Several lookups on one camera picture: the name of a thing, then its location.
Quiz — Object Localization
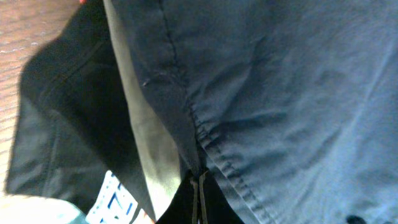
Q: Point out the dark blue denim shorts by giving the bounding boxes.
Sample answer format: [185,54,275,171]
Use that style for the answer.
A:
[113,0,397,223]

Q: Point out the khaki grey shorts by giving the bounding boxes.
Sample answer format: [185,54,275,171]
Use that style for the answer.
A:
[103,0,181,220]

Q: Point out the black garment with printed label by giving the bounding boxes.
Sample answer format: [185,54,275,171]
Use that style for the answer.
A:
[6,1,155,218]

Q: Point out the light blue garment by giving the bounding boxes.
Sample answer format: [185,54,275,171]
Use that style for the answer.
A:
[1,195,87,224]

